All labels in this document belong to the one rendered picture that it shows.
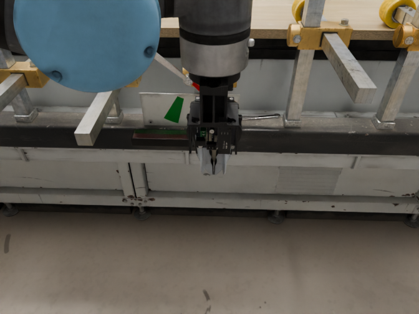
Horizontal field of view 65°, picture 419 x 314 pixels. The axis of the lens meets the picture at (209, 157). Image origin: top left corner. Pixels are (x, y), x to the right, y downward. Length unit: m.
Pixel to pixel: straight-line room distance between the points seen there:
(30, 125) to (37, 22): 0.81
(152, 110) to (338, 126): 0.51
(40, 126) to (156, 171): 0.54
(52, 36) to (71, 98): 1.00
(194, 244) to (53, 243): 0.62
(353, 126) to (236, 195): 0.65
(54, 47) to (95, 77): 0.03
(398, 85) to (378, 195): 0.75
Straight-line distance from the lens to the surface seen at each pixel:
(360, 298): 1.48
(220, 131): 0.46
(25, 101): 1.04
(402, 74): 0.94
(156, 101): 0.88
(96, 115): 0.71
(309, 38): 0.82
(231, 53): 0.41
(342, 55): 0.71
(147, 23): 0.24
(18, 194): 1.68
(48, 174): 1.57
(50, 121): 1.03
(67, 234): 1.65
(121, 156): 1.07
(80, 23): 0.24
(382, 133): 1.00
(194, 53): 0.42
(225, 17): 0.40
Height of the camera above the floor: 1.22
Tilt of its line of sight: 40 degrees down
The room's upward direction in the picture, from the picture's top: straight up
